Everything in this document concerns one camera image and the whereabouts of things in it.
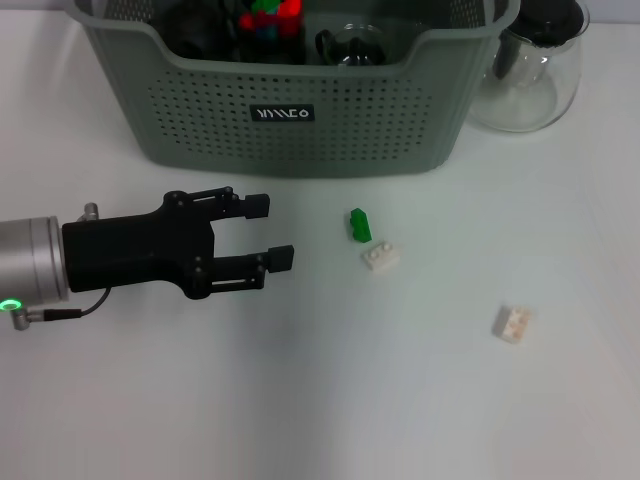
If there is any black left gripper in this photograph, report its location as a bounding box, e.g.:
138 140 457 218
60 185 296 301

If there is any dark green toy brick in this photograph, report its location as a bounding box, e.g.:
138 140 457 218
347 207 374 244

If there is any white toy brick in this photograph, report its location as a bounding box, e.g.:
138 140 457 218
360 241 402 275
491 304 533 346

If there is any glass teacup black sleeve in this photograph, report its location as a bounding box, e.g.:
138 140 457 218
313 22 389 67
234 39 306 65
229 0 307 50

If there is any bright red toy brick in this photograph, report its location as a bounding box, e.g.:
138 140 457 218
277 0 304 37

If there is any grey-green perforated storage bin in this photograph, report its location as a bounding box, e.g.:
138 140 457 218
67 0 521 177

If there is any black ceramic teapot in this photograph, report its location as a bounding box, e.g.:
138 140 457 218
159 0 226 59

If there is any glass carafe black lid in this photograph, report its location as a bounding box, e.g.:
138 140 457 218
464 0 591 134

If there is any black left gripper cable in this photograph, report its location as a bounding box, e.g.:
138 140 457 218
10 287 112 331

